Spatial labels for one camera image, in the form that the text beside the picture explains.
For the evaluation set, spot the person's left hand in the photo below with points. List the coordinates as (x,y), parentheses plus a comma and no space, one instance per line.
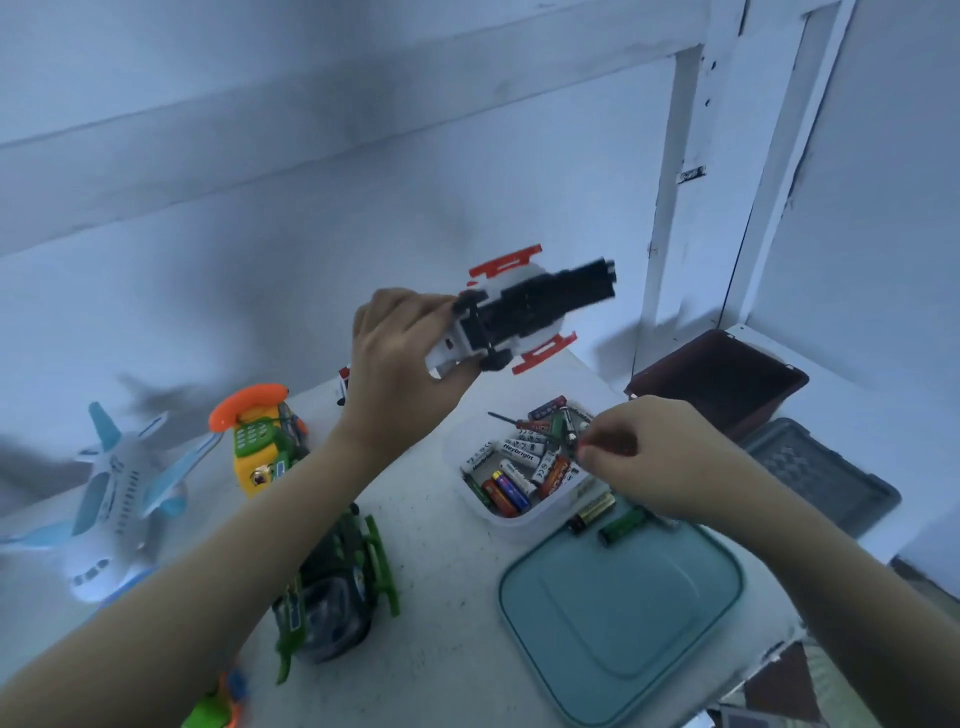
(398,375)

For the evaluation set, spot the person's right hand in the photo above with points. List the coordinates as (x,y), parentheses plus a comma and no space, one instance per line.
(660,458)

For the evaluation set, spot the black white toy car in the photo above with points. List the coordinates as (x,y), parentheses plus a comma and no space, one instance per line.
(344,384)

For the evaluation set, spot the dark brown storage box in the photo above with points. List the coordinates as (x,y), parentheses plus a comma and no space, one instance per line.
(720,375)

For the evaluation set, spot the red screwdriver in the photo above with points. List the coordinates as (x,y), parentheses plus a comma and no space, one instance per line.
(518,420)

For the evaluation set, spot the red white toy vehicle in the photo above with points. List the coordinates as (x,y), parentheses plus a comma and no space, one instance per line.
(518,315)

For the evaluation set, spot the heap of mixed batteries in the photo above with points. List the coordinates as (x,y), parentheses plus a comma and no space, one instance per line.
(518,468)

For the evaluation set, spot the yellow orange toy car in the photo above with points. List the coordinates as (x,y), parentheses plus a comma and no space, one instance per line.
(258,443)

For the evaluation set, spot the grey storage box lid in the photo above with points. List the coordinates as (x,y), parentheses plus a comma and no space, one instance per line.
(818,473)

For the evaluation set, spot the clear plastic container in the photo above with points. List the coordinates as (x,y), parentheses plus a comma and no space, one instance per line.
(503,518)

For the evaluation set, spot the teal container lid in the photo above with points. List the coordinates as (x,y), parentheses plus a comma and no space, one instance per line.
(630,630)

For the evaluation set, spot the dark green toy helicopter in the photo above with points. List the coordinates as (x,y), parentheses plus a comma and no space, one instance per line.
(338,585)

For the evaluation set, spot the white toy airplane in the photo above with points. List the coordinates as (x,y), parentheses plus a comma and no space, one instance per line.
(120,503)

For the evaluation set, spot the green orange toy car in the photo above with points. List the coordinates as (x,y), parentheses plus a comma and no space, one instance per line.
(218,705)

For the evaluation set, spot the person's right forearm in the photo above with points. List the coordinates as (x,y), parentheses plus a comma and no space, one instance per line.
(840,608)

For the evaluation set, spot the white wooden table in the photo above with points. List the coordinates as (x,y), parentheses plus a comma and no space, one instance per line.
(435,660)

